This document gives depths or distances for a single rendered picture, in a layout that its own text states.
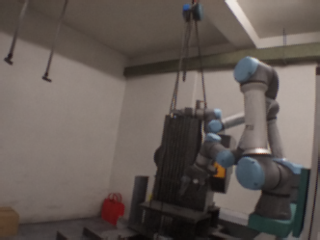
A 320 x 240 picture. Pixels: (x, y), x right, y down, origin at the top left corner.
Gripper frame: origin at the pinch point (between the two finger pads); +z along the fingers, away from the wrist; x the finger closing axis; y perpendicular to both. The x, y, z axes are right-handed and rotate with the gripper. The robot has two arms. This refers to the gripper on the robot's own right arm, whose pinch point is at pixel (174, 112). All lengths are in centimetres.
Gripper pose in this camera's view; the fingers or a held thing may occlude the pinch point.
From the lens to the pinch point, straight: 160.9
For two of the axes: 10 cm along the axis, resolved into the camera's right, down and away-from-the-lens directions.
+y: -1.3, 9.8, -1.7
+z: -9.2, -0.6, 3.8
